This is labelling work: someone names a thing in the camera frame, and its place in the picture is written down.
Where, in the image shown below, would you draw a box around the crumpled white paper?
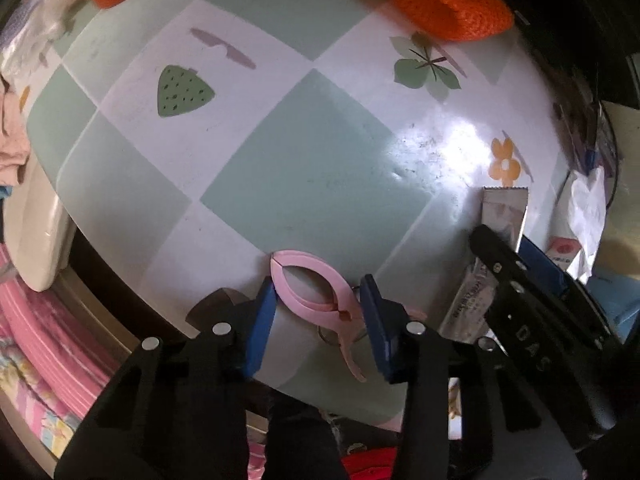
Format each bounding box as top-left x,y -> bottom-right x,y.
557,165 -> 608,283

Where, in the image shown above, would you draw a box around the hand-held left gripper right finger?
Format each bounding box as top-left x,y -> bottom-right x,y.
359,274 -> 584,480

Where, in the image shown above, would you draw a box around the silver white sachet packet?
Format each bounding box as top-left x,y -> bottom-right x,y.
439,186 -> 530,346

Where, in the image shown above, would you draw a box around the small white red box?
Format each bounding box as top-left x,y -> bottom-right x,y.
545,237 -> 583,273

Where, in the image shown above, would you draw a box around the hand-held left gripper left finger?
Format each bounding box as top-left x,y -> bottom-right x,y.
54,276 -> 279,480

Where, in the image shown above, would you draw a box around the pink striped blanket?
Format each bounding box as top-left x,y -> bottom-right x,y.
0,245 -> 151,461

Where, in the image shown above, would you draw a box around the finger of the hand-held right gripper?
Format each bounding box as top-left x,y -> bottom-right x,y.
519,236 -> 618,347
469,224 -> 537,312

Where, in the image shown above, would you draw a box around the pink plastic clothes peg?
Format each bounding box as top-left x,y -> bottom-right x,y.
270,250 -> 368,382

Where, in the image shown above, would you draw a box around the clear plastic bag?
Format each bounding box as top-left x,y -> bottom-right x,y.
0,0 -> 96,86

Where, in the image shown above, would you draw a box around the red cloth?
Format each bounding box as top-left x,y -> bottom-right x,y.
340,452 -> 401,480

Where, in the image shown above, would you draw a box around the checked green white tablecloth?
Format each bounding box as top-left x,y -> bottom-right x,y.
25,0 -> 576,433

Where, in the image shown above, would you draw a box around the pale pink cloth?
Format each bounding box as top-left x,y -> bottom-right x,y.
0,72 -> 32,186

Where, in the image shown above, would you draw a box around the person's dark trousers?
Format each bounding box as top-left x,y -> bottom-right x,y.
265,395 -> 351,480

